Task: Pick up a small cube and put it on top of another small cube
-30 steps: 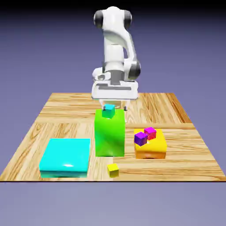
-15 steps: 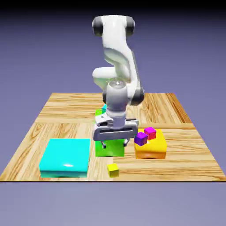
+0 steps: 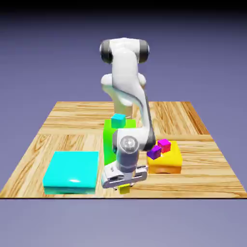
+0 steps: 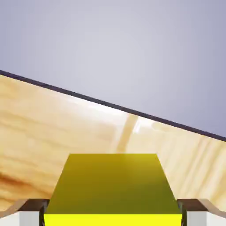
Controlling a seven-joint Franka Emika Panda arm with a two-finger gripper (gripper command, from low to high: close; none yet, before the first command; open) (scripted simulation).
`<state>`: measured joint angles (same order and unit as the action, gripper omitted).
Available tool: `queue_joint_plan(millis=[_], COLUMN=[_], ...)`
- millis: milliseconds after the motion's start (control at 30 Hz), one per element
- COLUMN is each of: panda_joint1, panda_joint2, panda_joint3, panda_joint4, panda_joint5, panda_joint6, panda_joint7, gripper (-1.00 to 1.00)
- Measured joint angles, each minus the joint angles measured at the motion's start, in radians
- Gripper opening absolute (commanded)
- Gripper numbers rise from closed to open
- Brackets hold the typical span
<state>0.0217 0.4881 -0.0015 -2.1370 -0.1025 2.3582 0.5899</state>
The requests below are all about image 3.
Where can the large cyan box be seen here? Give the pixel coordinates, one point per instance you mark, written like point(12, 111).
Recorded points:
point(73, 169)

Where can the small purple cube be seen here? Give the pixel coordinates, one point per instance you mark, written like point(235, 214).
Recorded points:
point(154, 152)

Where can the small yellow cube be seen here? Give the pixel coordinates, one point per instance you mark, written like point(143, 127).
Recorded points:
point(124, 189)

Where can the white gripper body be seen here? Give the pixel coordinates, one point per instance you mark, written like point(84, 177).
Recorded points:
point(108, 178)

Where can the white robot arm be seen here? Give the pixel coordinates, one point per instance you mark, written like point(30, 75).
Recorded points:
point(125, 77)

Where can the small magenta cube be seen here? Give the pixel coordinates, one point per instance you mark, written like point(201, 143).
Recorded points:
point(165, 145)

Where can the large green box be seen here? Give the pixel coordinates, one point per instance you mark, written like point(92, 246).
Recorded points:
point(108, 142)

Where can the small cyan cube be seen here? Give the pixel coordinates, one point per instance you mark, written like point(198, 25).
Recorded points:
point(118, 121)

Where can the large yellow box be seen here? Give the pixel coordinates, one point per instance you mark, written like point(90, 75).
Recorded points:
point(169, 160)

